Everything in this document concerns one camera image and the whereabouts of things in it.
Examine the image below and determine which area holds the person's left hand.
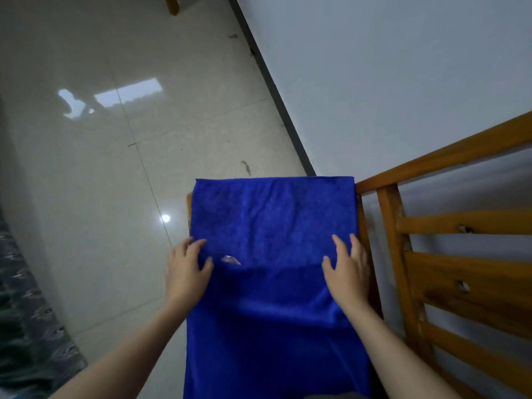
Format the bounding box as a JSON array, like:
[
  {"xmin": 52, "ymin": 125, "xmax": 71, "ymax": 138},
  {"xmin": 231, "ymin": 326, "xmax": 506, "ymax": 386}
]
[{"xmin": 165, "ymin": 237, "xmax": 214, "ymax": 312}]

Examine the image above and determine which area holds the person's right hand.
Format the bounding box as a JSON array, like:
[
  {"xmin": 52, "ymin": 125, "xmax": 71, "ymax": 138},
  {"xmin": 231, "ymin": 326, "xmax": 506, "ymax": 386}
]
[{"xmin": 321, "ymin": 234, "xmax": 371, "ymax": 314}]

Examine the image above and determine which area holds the blue microfibre towel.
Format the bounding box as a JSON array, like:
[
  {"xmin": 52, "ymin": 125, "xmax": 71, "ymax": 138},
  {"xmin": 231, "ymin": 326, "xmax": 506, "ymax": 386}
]
[{"xmin": 183, "ymin": 176, "xmax": 373, "ymax": 399}]

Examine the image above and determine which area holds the person's right forearm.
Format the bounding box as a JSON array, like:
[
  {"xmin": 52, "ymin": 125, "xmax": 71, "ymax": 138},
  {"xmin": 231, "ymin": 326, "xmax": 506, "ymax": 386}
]
[{"xmin": 340, "ymin": 302, "xmax": 463, "ymax": 399}]

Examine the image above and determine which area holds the person's left forearm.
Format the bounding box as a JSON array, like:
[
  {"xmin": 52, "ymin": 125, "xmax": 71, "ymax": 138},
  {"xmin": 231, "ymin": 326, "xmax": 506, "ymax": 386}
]
[{"xmin": 49, "ymin": 302, "xmax": 196, "ymax": 399}]

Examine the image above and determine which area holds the dark patterned fabric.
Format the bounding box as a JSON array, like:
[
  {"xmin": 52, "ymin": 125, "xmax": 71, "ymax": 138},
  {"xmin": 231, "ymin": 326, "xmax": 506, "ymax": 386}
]
[{"xmin": 0, "ymin": 205, "xmax": 89, "ymax": 399}]

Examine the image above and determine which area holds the black baseboard strip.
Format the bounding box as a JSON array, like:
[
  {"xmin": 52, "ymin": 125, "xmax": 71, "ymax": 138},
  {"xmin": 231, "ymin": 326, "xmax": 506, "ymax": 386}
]
[{"xmin": 226, "ymin": 0, "xmax": 317, "ymax": 178}]

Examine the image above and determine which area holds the wooden slatted chair frame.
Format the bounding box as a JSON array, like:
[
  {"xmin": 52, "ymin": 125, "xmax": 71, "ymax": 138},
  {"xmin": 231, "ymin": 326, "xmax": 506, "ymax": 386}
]
[{"xmin": 186, "ymin": 111, "xmax": 532, "ymax": 399}]

